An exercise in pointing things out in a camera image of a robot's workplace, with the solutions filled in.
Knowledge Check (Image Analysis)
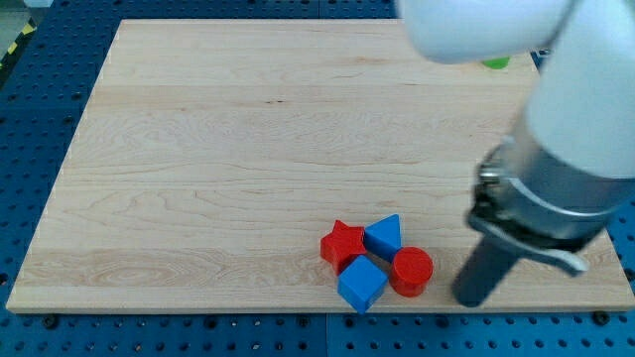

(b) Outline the dark grey cylindrical probe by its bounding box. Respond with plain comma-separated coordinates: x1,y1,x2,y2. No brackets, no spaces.
451,235,519,307

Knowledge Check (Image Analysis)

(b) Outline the silver tool flange mount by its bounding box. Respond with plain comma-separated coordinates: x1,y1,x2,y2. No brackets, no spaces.
467,116,634,276

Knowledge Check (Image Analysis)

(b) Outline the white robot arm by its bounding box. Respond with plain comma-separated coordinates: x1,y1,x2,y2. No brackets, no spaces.
398,0,634,307

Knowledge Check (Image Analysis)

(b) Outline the blue cube block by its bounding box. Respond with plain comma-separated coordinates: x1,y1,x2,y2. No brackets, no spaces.
337,256,388,314

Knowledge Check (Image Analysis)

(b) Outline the red cylinder block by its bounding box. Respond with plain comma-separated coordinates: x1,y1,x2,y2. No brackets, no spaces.
389,246,434,298

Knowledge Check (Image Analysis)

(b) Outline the blue triangle block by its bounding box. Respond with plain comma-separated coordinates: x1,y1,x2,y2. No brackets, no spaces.
363,214,402,262

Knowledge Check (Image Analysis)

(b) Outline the red star block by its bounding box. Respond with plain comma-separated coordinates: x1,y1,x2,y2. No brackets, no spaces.
319,220,367,276

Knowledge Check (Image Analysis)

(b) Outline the green block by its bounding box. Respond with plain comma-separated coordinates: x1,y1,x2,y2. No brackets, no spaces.
481,57,511,69

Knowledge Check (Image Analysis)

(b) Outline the light wooden board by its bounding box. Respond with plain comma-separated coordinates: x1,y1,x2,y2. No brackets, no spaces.
5,19,635,315

